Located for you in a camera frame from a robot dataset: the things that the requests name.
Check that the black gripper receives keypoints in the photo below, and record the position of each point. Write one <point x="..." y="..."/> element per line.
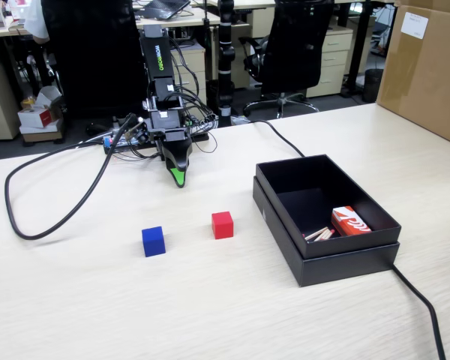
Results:
<point x="168" y="122"/>

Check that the red cube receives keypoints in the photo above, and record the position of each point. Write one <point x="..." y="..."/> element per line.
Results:
<point x="222" y="225"/>

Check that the robot base with circuit board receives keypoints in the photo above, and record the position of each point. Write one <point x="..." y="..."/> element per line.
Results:
<point x="114" y="141"/>

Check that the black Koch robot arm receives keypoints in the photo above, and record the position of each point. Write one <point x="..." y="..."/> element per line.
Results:
<point x="158" y="56"/>

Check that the blue cube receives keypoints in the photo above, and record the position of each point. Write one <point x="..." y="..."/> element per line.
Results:
<point x="153" y="242"/>

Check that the black jointed pole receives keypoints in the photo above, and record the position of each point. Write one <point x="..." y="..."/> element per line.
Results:
<point x="225" y="67"/>

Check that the black cardboard box tray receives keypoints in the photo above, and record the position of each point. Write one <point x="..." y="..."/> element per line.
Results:
<point x="303" y="180"/>

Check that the black high-back office chair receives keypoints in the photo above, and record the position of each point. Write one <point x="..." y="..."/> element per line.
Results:
<point x="93" y="56"/>

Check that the black laptop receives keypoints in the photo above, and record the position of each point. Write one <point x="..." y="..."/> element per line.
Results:
<point x="165" y="8"/>

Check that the white red cardboard box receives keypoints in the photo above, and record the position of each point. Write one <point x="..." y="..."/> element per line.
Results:
<point x="37" y="117"/>

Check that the beige office desk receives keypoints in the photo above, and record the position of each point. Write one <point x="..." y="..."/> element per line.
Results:
<point x="97" y="28"/>

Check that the wooden match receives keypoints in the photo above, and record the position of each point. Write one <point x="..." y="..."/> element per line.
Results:
<point x="315" y="232"/>
<point x="327" y="235"/>
<point x="320" y="235"/>

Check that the black mesh office chair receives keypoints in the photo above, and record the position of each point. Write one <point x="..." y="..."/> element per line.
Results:
<point x="296" y="48"/>

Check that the orange white matchbox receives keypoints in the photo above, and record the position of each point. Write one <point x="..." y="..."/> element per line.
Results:
<point x="350" y="221"/>

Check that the person in white shirt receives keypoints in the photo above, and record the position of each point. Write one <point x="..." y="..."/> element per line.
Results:
<point x="35" y="20"/>

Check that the black open box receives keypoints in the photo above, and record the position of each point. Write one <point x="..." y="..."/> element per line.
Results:
<point x="345" y="268"/>

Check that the black mesh trash bin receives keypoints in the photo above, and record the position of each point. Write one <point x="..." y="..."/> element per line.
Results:
<point x="372" y="86"/>

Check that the large brown cardboard box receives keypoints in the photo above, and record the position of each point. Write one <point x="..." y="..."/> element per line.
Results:
<point x="423" y="75"/>

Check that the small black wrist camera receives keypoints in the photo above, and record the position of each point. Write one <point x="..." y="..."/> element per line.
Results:
<point x="138" y="132"/>

